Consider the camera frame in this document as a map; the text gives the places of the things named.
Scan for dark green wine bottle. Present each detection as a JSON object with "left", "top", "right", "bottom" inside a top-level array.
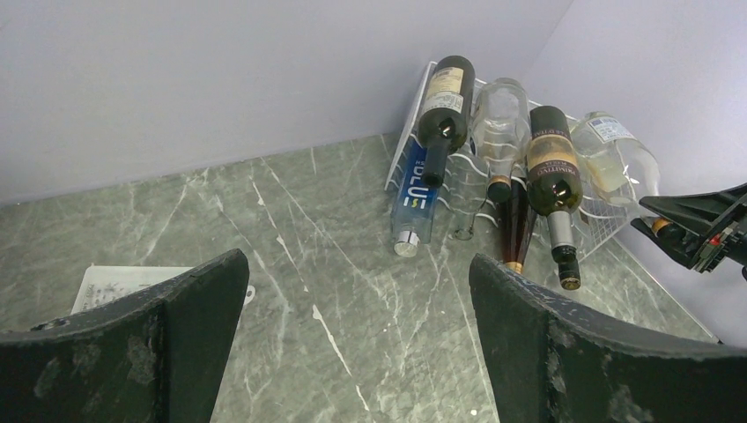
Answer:
[{"left": 418, "top": 56, "right": 476, "bottom": 189}]

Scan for clear blue label bottle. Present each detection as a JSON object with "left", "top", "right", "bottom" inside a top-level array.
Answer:
[{"left": 387, "top": 135, "right": 439, "bottom": 257}]

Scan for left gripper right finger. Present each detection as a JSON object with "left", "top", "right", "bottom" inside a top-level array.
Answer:
[{"left": 469, "top": 254, "right": 746, "bottom": 422}]

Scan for dark primitivo wine bottle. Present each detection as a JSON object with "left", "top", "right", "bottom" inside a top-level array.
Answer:
[{"left": 526, "top": 106, "right": 583, "bottom": 291}]

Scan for clear bottle black cap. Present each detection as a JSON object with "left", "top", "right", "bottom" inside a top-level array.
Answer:
[{"left": 571, "top": 111, "right": 661, "bottom": 219}]

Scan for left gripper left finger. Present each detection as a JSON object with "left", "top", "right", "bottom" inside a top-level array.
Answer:
[{"left": 1, "top": 249, "right": 250, "bottom": 422}]

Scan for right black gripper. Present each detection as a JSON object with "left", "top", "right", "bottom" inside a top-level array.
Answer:
[{"left": 631, "top": 183, "right": 746, "bottom": 275}]

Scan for white wire wine rack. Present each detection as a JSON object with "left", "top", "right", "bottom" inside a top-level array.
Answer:
[{"left": 384, "top": 61, "right": 633, "bottom": 262}]

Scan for clear empty glass bottle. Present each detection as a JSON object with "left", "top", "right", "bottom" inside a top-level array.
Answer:
[{"left": 471, "top": 78, "right": 529, "bottom": 204}]

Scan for slim amber gold-capped bottle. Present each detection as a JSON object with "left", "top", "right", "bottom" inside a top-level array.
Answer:
[{"left": 498, "top": 178, "right": 537, "bottom": 274}]

